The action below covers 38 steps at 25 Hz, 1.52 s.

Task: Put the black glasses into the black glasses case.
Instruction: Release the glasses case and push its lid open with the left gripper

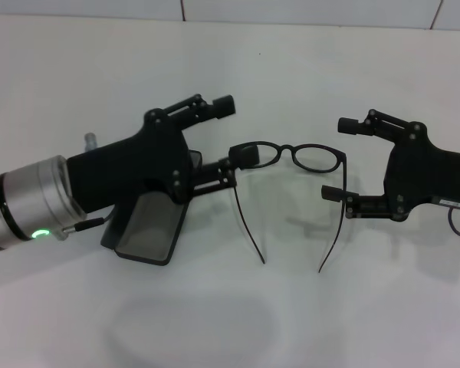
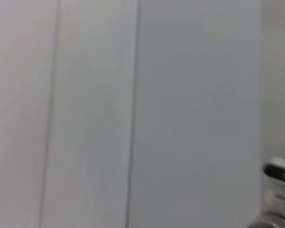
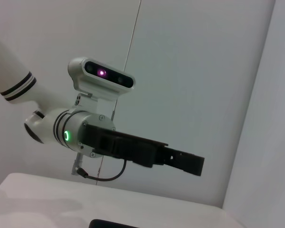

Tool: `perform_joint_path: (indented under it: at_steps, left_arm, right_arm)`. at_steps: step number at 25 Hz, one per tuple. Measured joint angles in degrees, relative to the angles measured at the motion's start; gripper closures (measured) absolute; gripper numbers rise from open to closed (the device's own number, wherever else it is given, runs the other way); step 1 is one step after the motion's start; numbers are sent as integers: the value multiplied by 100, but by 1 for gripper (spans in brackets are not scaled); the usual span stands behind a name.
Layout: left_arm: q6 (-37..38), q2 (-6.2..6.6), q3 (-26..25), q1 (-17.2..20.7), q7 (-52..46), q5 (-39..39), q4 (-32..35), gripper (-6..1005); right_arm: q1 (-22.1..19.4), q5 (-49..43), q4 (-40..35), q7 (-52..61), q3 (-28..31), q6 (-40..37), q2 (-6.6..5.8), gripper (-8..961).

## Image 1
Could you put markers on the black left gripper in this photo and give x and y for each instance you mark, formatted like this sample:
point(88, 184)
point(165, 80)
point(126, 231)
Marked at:
point(149, 161)

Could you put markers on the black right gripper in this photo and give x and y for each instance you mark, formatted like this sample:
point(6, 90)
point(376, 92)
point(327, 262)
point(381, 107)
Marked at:
point(418, 176)

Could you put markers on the black glasses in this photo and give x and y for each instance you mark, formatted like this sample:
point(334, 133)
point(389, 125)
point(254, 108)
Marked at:
point(287, 146)

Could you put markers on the black glasses case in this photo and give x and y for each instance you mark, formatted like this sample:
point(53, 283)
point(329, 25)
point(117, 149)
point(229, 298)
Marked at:
point(149, 230)

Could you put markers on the clear left wrist connector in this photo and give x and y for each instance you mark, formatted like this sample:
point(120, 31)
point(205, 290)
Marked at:
point(90, 141)

